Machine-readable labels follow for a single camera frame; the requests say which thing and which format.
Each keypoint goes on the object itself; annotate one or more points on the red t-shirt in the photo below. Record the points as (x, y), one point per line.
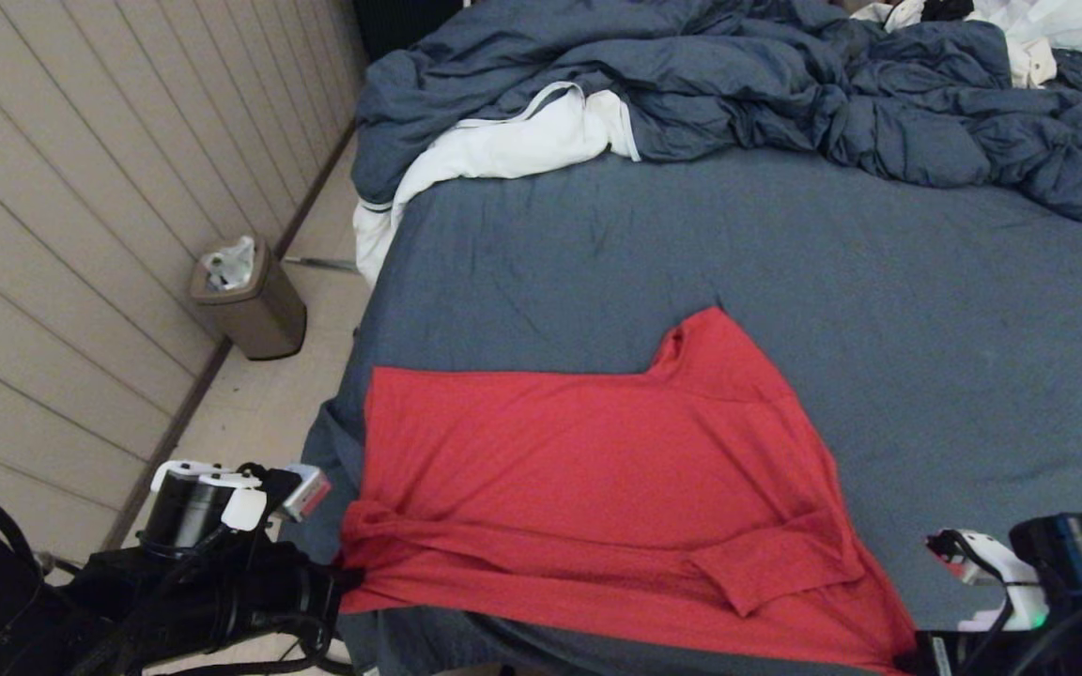
(597, 488)

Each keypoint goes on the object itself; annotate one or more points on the thin metal rod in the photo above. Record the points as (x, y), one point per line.
(320, 264)

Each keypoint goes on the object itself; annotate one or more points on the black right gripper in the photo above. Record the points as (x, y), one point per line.
(982, 657)

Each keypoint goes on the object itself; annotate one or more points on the white cloth with dark stripe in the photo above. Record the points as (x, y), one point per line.
(522, 141)

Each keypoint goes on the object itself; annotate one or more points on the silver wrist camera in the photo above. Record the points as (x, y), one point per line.
(950, 554)
(304, 493)

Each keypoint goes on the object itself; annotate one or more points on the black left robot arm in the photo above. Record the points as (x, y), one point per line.
(6, 610)

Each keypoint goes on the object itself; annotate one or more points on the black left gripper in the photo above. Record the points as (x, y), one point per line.
(259, 591)

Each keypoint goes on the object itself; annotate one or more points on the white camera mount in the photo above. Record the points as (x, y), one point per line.
(1001, 582)
(240, 502)

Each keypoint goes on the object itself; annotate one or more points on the white plastic bin bag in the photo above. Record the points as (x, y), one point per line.
(231, 266)

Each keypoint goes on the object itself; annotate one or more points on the white crumpled garment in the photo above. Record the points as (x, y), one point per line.
(1067, 21)

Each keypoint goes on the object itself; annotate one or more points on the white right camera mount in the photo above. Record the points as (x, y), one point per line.
(1001, 582)

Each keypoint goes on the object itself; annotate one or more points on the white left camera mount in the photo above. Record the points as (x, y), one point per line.
(240, 502)

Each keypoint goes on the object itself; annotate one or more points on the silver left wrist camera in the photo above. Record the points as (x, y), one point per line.
(304, 493)

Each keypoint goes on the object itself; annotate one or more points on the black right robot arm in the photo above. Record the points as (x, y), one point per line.
(1081, 563)

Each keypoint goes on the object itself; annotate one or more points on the small black garment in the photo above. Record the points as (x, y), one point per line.
(947, 7)

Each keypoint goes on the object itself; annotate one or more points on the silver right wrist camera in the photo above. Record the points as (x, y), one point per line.
(950, 554)

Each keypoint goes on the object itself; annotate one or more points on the crumpled blue duvet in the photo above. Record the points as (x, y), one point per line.
(738, 84)

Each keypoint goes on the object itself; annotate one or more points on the dark furniture panel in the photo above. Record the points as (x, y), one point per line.
(400, 23)

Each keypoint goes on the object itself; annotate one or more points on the brown trash bin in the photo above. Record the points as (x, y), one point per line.
(264, 319)

